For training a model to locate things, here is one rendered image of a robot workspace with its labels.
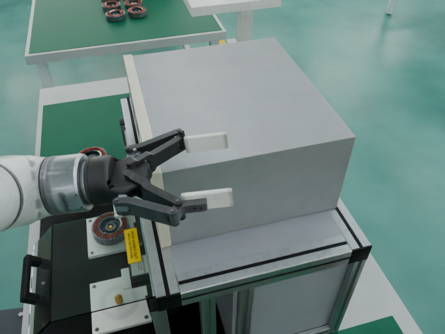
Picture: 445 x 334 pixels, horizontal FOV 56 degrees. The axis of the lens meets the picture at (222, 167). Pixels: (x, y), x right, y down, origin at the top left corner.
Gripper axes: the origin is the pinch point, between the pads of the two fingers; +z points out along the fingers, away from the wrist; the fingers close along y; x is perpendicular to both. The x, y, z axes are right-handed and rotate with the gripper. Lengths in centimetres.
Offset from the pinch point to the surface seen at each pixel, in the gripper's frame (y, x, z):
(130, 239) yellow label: -13.3, -28.3, -22.9
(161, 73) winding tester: -39.0, -2.2, -12.6
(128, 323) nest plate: -10, -56, -30
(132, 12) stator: -207, -41, -50
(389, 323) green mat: -9, -67, 38
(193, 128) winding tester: -18.2, -4.4, -5.3
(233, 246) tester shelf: -6.5, -26.1, -0.3
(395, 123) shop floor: -198, -138, 119
